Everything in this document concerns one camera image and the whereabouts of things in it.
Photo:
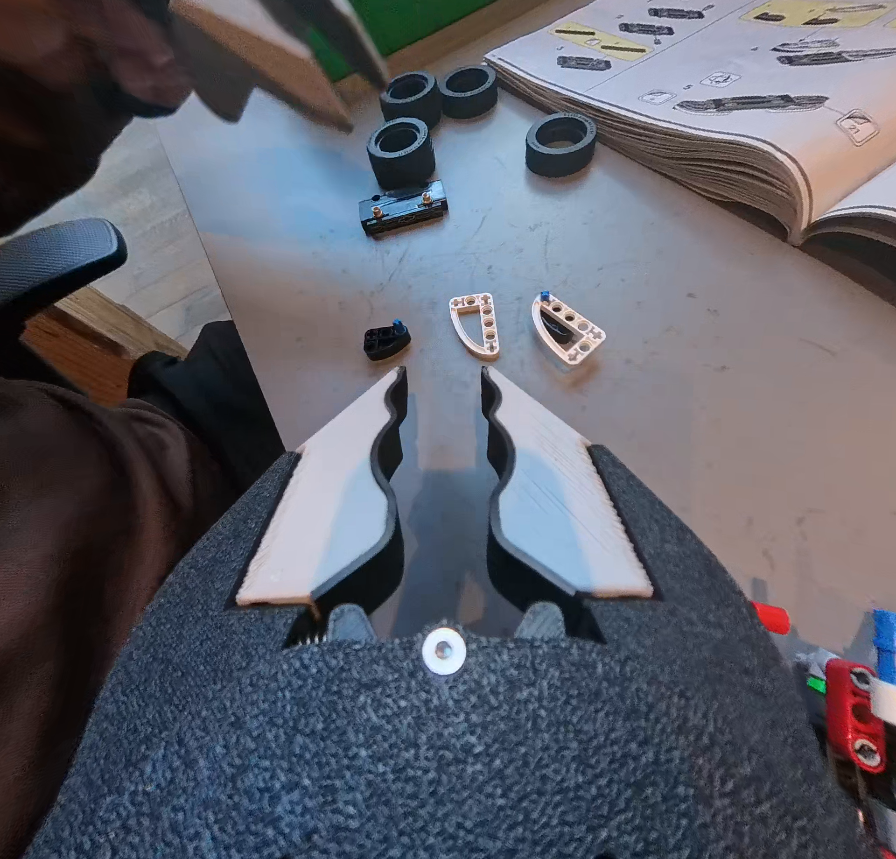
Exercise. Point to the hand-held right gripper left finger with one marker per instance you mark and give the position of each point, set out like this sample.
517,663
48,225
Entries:
322,530

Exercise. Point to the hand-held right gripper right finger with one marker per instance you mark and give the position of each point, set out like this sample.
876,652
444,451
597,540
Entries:
560,523

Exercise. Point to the green plastic bin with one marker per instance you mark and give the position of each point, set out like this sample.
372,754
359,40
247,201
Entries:
434,4

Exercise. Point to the black toy tyre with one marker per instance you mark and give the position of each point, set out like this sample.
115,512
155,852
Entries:
395,113
467,108
400,173
560,164

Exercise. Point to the white curved brick with pin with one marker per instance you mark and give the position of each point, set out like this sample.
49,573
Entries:
549,341

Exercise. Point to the small black curved brick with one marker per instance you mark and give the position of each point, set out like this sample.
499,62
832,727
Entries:
385,351

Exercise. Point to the plain white curved brick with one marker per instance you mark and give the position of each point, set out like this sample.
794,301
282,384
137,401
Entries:
456,327

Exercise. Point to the black panel brick with pins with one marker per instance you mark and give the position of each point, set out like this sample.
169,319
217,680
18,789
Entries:
402,215

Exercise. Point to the person's left forearm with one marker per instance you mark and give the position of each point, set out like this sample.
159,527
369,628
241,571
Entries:
63,103

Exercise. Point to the grey desk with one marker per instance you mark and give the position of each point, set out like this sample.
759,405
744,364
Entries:
630,383

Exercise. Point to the person's clothed body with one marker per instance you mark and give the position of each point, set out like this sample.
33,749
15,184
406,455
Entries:
84,558

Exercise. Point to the black chair armrest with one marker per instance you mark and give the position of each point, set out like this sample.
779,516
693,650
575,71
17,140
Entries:
63,257

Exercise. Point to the partly built toy car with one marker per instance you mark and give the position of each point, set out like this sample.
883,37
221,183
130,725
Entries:
850,705

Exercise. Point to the open instruction booklet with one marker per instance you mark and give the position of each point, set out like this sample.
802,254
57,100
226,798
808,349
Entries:
700,103

